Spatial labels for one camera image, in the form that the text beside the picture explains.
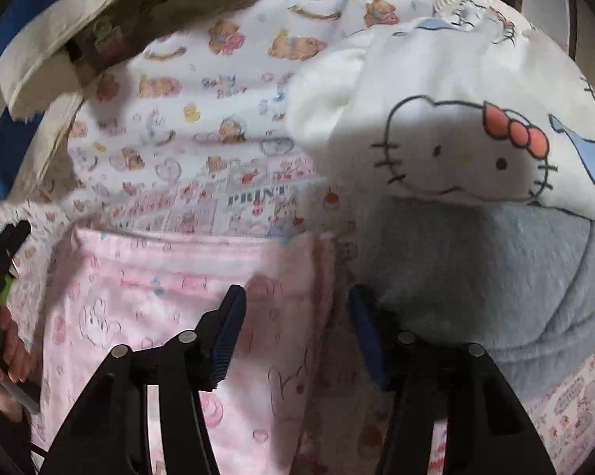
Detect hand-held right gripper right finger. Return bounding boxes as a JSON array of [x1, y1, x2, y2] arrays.
[[348, 284, 556, 475]]

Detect white bear print blanket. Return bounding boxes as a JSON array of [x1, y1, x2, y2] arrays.
[[45, 0, 452, 219]]

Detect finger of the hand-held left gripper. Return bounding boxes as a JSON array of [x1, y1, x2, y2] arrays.
[[0, 220, 32, 278]]

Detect person's left hand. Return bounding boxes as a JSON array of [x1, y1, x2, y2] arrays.
[[0, 306, 40, 422]]

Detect pink printed bedsheet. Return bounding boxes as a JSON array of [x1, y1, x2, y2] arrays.
[[0, 153, 595, 475]]

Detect pink rabbit print pants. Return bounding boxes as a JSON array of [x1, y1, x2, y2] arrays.
[[39, 228, 339, 475]]

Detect cream blue orange striped cloth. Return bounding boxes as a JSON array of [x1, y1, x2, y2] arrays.
[[0, 0, 166, 200]]

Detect black metal frame tube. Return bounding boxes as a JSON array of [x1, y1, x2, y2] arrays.
[[565, 0, 580, 63]]

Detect grey fleece garment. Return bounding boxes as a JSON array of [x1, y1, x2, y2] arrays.
[[351, 193, 595, 403]]

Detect white cat print pants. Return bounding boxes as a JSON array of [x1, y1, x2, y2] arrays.
[[282, 0, 595, 223]]

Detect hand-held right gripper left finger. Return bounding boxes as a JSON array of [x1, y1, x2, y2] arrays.
[[40, 284, 248, 475]]

